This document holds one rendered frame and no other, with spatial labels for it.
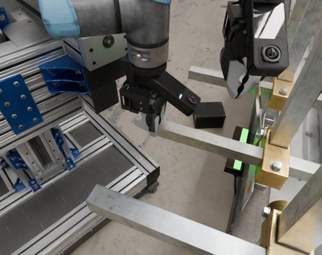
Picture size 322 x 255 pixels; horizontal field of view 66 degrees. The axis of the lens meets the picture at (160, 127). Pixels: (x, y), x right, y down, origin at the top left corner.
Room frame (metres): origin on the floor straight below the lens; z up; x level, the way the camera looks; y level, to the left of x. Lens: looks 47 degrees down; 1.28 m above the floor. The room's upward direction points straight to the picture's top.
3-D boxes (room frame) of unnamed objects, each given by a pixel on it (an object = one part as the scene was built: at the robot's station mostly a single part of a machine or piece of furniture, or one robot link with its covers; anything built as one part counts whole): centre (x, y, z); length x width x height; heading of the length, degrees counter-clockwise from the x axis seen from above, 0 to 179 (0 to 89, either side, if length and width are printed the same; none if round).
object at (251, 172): (0.38, -0.24, 0.75); 0.26 x 0.01 x 0.10; 158
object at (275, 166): (0.27, -0.23, 0.88); 0.02 x 0.02 x 0.01
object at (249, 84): (0.38, -0.16, 1.02); 0.06 x 0.03 x 0.09; 179
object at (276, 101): (0.55, -0.34, 0.84); 0.13 x 0.06 x 0.05; 158
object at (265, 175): (0.32, -0.25, 0.85); 0.13 x 0.06 x 0.05; 158
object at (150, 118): (0.38, 0.02, 0.90); 0.05 x 0.02 x 0.09; 158
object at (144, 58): (0.41, 0.02, 1.04); 0.08 x 0.08 x 0.05
